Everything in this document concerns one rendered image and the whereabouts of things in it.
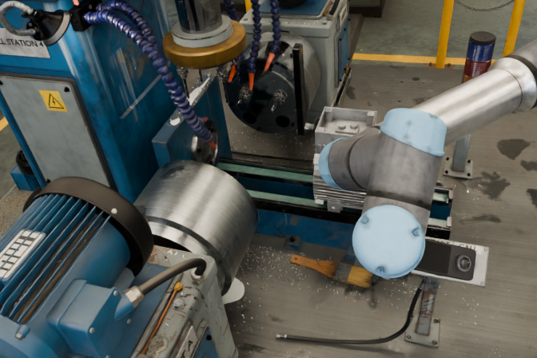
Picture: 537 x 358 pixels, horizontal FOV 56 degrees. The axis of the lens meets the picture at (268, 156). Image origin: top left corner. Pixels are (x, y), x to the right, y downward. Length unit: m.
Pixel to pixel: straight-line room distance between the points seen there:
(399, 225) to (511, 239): 0.87
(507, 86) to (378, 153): 0.31
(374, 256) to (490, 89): 0.38
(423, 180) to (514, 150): 1.10
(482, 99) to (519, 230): 0.66
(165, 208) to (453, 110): 0.52
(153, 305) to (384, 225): 0.39
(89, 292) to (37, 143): 0.71
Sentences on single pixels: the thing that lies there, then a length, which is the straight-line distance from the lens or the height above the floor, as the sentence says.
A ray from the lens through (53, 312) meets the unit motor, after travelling 0.66.
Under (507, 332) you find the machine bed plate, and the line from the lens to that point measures 1.23.
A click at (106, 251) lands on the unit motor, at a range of 0.71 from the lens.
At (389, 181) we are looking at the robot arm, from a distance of 0.58.
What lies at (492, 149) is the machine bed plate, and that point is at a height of 0.80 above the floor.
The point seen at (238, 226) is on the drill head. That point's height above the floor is 1.08.
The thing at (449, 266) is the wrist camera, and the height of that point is 1.22.
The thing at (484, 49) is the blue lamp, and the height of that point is 1.20.
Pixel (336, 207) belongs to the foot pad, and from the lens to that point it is 1.16.
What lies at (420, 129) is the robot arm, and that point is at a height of 1.45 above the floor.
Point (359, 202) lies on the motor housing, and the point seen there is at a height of 0.99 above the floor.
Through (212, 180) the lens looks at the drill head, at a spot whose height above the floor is 1.15.
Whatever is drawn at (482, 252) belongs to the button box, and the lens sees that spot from 0.97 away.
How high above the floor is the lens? 1.80
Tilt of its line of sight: 39 degrees down
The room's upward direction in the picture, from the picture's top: 7 degrees counter-clockwise
